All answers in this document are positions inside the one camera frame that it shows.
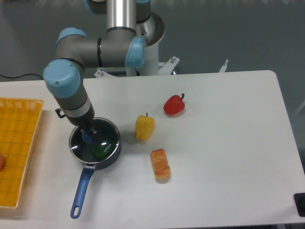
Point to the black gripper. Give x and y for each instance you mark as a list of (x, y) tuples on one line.
[(79, 118)]

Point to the glass pot lid blue knob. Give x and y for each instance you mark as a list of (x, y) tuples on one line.
[(80, 143)]

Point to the dark pot blue handle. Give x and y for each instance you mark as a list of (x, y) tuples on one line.
[(85, 177)]

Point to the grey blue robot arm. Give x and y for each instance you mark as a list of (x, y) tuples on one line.
[(75, 51)]

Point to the green bell pepper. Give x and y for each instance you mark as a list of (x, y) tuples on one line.
[(102, 151)]

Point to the yellow woven basket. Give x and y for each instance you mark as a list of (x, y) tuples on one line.
[(19, 119)]

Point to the yellow bell pepper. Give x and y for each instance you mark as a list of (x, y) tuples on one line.
[(144, 127)]

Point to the orange round fruit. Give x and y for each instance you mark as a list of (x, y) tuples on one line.
[(2, 161)]

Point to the red bell pepper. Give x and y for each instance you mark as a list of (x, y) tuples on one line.
[(174, 104)]

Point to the bread loaf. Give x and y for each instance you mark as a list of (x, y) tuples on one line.
[(160, 165)]

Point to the black device at table edge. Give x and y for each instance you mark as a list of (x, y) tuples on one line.
[(300, 203)]

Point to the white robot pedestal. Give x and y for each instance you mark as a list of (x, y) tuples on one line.
[(152, 31)]

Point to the white table bracket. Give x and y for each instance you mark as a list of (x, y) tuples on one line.
[(224, 67)]

